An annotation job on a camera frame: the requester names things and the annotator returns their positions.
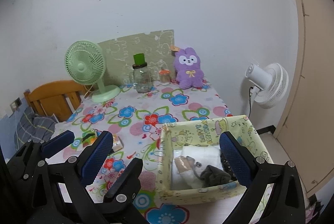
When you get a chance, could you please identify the grey black socks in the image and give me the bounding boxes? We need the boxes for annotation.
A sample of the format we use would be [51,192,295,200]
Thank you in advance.
[186,156,232,188]

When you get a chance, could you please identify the white towel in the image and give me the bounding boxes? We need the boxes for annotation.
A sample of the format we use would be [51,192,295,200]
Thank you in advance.
[180,145,223,189]

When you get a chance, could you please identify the green orange tissue pack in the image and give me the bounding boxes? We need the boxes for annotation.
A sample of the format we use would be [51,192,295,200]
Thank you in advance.
[82,129,101,148]

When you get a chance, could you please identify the grey plaid pillow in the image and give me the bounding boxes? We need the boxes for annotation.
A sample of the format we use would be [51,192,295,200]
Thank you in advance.
[14,107,57,148]

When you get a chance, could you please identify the cartoon bear tissue pack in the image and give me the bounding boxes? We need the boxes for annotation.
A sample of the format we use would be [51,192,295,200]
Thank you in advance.
[112,134,123,152]

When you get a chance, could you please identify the beige wardrobe door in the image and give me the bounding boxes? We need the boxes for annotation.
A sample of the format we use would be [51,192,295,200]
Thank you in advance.
[274,0,333,196]

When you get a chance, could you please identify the floral tablecloth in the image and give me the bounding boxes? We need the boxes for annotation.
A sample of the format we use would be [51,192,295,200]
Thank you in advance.
[49,82,242,223]

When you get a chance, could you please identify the green desk fan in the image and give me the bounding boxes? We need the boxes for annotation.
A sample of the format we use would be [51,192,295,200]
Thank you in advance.
[65,41,121,103]

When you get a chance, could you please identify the glass mason jar mug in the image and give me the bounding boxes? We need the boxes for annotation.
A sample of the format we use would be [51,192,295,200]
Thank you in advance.
[129,62,152,93]

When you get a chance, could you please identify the green cup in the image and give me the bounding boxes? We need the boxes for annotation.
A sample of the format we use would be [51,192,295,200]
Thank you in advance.
[133,53,145,66]

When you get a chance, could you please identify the white standing fan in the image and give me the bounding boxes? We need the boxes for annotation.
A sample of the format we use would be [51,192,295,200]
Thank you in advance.
[245,63,289,109]

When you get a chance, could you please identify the toothpick jar orange lid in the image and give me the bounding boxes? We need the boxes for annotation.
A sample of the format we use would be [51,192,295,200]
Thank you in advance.
[159,69,171,85]

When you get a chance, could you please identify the green patterned board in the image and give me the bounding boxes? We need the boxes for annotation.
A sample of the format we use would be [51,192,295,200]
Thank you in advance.
[97,29,175,88]

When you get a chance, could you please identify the purple plush bunny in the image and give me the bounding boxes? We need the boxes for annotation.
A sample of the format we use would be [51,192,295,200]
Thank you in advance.
[173,47,204,89]

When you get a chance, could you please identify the wall power socket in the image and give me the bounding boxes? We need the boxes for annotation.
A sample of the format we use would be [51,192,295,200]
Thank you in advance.
[10,97,22,112]

